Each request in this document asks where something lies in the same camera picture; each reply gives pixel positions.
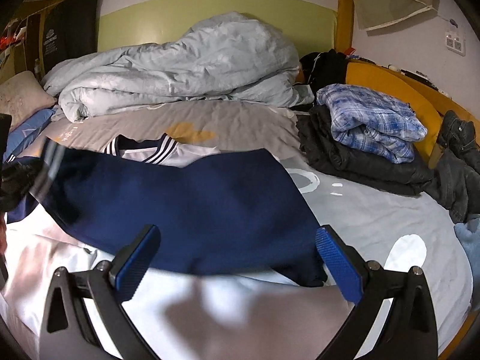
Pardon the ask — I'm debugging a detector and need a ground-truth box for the white and navy varsity jacket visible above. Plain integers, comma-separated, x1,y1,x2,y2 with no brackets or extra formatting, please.
1,149,350,359

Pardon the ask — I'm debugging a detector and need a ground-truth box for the blue patterned pillow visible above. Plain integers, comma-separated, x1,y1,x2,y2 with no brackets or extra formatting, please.
3,108,55,162

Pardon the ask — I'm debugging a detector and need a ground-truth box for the beige floral pillow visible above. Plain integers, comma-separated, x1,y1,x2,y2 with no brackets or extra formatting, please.
0,71,56,131

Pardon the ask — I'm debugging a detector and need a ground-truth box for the black folded garment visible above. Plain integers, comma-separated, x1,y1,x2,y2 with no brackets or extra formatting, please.
296,106,434,196

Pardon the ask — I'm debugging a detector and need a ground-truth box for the blue plaid folded shirt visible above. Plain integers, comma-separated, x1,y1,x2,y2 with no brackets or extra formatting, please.
316,84,428,164

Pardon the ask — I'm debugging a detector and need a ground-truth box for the black hanging bag with logo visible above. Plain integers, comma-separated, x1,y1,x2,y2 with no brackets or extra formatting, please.
42,0,98,73

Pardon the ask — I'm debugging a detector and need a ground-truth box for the black backpack by headboard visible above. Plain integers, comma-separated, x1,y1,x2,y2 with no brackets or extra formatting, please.
299,49,347,94

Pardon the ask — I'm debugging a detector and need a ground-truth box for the light grey floral duvet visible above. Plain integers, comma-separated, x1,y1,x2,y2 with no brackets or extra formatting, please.
42,12,314,122

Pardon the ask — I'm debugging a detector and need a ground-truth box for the white wall socket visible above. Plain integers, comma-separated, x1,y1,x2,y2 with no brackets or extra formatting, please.
445,31,465,56

